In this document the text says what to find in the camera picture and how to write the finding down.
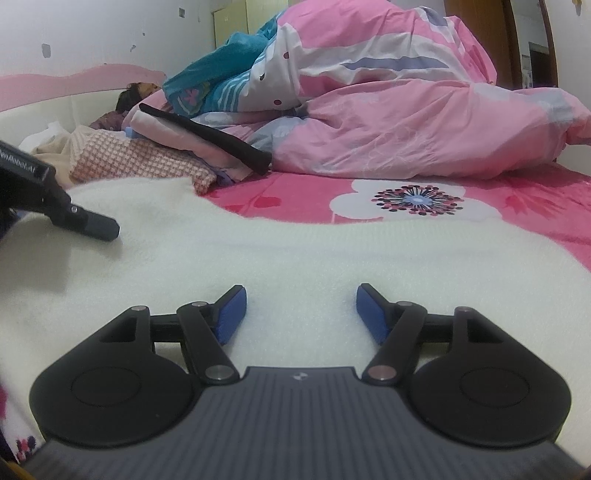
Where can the pink padded headboard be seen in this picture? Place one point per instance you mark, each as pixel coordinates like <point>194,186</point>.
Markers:
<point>30,102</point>

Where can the stack of folded clothes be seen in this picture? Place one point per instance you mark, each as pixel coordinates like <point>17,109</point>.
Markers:
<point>149,148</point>

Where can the black folded garment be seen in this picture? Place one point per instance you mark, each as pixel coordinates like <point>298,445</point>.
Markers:
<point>257,160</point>

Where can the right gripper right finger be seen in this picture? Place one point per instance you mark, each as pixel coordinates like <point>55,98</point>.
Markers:
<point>462,374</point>

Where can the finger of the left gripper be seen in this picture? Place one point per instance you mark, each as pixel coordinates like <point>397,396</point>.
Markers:
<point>89,224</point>

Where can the pink floral bed blanket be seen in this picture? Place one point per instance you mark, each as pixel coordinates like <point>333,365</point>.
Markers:
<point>549,201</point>

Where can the cream white fleece sweater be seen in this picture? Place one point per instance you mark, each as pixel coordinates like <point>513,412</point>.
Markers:
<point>58,287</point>

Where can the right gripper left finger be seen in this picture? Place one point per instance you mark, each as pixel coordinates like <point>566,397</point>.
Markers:
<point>138,375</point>

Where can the dark wooden door frame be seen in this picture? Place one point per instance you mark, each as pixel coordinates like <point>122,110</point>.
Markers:
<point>517,36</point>

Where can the pink patterned duvet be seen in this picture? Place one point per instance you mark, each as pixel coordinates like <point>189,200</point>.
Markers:
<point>365,89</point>

